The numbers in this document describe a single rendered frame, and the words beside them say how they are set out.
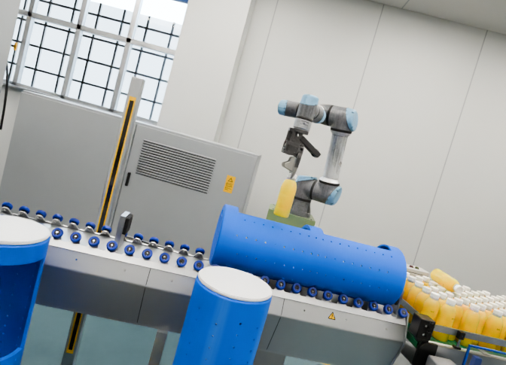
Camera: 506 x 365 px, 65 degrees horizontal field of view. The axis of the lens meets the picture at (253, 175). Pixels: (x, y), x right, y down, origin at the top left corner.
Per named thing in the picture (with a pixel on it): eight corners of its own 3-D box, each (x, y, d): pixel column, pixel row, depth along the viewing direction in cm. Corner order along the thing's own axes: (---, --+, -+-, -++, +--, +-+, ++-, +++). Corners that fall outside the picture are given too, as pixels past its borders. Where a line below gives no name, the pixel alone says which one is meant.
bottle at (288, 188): (291, 220, 174) (303, 179, 173) (282, 219, 168) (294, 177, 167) (278, 214, 178) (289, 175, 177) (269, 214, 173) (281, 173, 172)
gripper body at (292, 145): (280, 153, 175) (288, 126, 174) (298, 158, 176) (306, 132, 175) (283, 153, 167) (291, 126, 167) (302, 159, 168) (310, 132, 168)
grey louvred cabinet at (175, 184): (23, 234, 407) (55, 97, 396) (223, 294, 395) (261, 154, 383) (-17, 247, 353) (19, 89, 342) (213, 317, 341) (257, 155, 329)
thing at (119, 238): (117, 243, 182) (125, 211, 181) (126, 244, 182) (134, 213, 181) (111, 249, 172) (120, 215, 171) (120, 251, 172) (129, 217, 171)
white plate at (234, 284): (286, 300, 138) (285, 304, 138) (251, 269, 162) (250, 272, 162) (215, 296, 125) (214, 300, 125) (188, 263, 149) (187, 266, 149)
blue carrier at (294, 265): (208, 257, 195) (223, 201, 195) (370, 294, 206) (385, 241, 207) (208, 272, 167) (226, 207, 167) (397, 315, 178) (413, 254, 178)
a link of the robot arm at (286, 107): (318, 102, 225) (278, 93, 184) (336, 105, 220) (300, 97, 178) (314, 122, 228) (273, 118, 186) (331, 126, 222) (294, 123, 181)
